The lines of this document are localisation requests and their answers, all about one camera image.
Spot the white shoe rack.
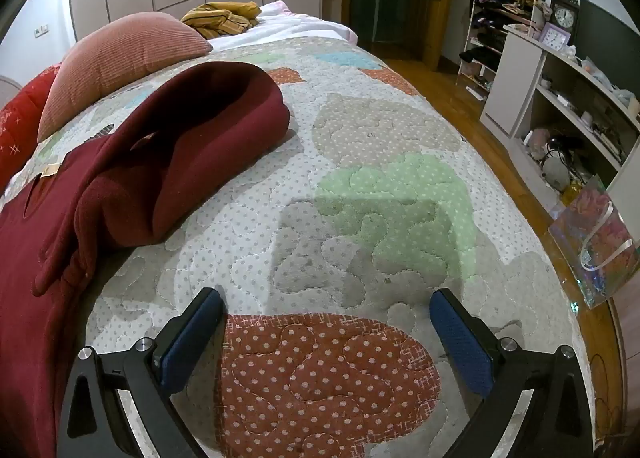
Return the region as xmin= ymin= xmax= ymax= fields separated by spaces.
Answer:
xmin=457 ymin=0 xmax=546 ymax=101

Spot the red embroidered pillow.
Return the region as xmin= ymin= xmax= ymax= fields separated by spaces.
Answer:
xmin=0 ymin=62 xmax=63 ymax=189

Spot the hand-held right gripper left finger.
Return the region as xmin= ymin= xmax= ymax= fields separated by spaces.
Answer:
xmin=59 ymin=286 xmax=226 ymax=458

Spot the patchwork dotted quilt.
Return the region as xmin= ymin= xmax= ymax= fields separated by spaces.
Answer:
xmin=0 ymin=35 xmax=598 ymax=458

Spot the yellow striped cloth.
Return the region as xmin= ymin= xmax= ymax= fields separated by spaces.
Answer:
xmin=180 ymin=2 xmax=263 ymax=38

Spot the pink ribbed pillow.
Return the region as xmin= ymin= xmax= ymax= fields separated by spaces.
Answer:
xmin=37 ymin=12 xmax=213 ymax=143

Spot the clear plastic bag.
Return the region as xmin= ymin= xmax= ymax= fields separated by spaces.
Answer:
xmin=579 ymin=56 xmax=615 ymax=89

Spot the maroon sweater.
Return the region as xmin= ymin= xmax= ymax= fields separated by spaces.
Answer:
xmin=0 ymin=62 xmax=292 ymax=458

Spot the dark ornate clock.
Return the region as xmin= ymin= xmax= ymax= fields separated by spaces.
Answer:
xmin=549 ymin=0 xmax=581 ymax=46

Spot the white bed sheet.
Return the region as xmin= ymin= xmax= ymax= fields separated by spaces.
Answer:
xmin=207 ymin=0 xmax=358 ymax=51

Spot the white open shelf unit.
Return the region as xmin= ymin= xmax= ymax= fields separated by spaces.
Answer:
xmin=480 ymin=22 xmax=640 ymax=219

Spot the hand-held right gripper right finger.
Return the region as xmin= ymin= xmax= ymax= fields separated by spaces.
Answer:
xmin=428 ymin=289 xmax=596 ymax=458

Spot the clear floral gift bag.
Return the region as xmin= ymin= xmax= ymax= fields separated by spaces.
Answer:
xmin=547 ymin=177 xmax=640 ymax=309

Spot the lilac square clock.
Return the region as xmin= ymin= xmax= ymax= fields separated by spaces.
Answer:
xmin=541 ymin=22 xmax=571 ymax=48

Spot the wooden door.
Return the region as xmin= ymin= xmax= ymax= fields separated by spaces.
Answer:
xmin=422 ymin=0 xmax=458 ymax=71

